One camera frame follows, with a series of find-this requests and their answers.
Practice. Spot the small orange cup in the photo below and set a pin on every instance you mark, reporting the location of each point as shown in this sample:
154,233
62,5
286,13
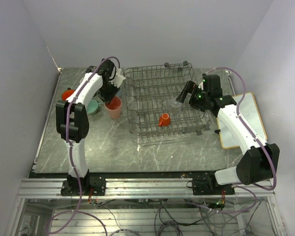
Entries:
164,120

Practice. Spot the large orange mug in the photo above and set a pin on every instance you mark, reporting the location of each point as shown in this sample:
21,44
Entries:
66,94

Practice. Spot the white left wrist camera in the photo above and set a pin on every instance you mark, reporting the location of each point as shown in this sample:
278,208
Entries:
118,79

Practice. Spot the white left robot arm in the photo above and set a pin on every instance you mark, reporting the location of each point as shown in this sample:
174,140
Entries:
72,121

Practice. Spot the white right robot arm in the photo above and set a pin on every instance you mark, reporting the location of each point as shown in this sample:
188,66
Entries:
259,158

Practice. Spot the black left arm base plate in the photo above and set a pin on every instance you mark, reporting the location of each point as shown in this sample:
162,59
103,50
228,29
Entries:
91,185

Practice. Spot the mint green mug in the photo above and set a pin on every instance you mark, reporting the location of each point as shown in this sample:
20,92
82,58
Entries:
92,107

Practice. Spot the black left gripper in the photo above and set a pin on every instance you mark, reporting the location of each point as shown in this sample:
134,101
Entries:
106,98

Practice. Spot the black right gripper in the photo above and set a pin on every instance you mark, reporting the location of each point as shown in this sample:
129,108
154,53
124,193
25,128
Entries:
188,88

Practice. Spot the pink plastic tumbler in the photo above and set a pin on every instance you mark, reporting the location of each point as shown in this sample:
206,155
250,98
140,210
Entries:
114,107

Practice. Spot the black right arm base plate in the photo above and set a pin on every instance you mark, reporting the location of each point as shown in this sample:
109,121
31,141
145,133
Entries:
209,187

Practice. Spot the grey wire dish rack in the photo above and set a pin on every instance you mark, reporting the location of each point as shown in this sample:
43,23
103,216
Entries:
148,90

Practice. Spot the yellow framed whiteboard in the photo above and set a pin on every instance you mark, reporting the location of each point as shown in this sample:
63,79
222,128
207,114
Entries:
249,109

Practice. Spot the aluminium mounting rail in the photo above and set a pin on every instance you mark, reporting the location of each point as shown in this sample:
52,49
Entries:
116,188

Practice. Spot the clear glass cup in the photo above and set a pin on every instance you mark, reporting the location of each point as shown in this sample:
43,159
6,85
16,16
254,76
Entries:
174,105

